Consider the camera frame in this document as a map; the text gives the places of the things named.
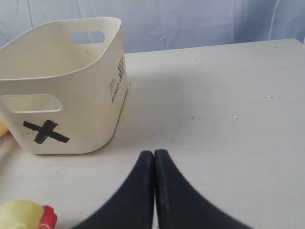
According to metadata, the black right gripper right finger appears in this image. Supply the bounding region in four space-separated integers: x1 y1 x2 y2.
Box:
154 149 238 229

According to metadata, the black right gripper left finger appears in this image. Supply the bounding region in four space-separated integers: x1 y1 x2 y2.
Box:
75 151 155 229

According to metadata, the yellow rubber chicken head part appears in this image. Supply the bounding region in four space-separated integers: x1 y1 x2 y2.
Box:
0 200 57 229

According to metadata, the white bin marked X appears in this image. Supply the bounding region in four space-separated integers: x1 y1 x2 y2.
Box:
0 17 128 155

